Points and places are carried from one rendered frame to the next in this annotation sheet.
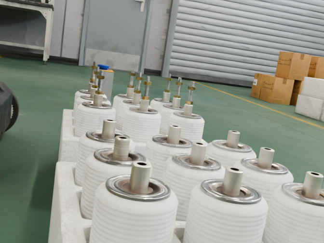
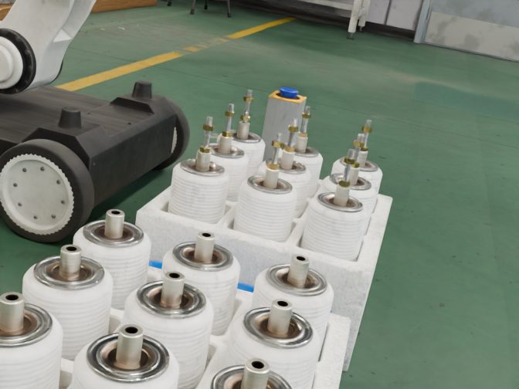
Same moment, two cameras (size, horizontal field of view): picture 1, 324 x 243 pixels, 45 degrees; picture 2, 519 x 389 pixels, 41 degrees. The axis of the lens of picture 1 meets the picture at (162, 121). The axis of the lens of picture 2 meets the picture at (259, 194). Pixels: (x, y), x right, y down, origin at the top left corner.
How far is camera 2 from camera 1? 0.48 m
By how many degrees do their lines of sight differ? 28
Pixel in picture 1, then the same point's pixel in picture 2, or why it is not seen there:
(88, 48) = (435, 11)
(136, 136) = (245, 223)
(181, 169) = (130, 307)
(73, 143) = (150, 220)
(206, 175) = (154, 323)
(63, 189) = not seen: hidden behind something
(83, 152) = not seen: hidden behind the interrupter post
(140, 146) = (242, 241)
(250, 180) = (233, 344)
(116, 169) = (39, 290)
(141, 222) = not seen: outside the picture
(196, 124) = (343, 221)
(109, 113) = (208, 184)
